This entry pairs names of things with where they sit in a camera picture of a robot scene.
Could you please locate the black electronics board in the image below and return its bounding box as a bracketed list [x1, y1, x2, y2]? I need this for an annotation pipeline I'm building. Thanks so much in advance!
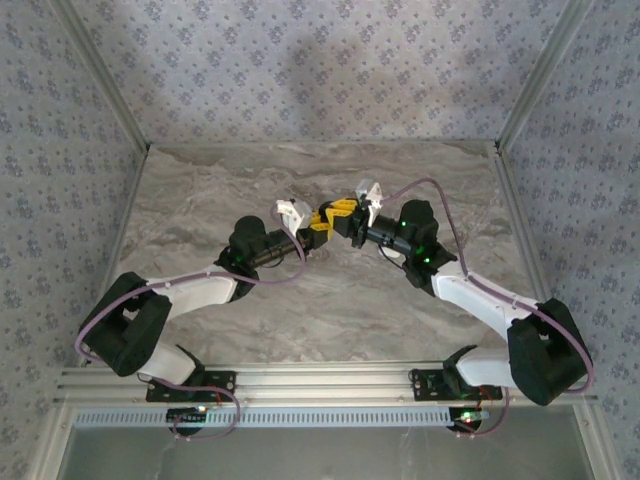
[166, 406, 209, 422]
[448, 408, 490, 424]

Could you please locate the grey slotted cable duct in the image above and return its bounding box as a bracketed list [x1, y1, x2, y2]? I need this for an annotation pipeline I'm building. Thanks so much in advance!
[73, 405, 501, 429]

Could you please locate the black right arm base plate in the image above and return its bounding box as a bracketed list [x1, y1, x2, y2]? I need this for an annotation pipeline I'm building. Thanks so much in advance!
[409, 367, 503, 402]

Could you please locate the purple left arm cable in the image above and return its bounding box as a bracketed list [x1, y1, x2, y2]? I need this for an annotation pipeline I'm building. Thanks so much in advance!
[74, 202, 307, 444]

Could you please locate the aluminium corner post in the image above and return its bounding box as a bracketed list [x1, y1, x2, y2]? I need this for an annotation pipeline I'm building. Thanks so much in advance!
[49, 0, 152, 154]
[493, 0, 600, 154]

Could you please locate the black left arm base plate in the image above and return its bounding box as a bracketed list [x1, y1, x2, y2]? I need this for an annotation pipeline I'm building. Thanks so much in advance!
[146, 370, 237, 403]

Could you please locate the aluminium frame leg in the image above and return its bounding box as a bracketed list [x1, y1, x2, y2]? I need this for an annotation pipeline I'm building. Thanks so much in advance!
[573, 404, 615, 480]
[40, 404, 77, 480]

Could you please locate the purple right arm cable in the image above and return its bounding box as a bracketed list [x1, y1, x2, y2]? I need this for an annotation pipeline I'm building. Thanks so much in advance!
[380, 177, 596, 440]

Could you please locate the aluminium mounting rail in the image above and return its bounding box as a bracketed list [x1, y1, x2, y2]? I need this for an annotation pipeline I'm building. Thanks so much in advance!
[53, 360, 600, 406]

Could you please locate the aluminium table side rail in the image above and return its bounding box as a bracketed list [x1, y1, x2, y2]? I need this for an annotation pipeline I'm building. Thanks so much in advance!
[106, 145, 152, 284]
[493, 145, 554, 307]

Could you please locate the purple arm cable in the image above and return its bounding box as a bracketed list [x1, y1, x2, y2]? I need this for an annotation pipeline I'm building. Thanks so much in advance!
[74, 202, 307, 444]
[380, 177, 596, 440]

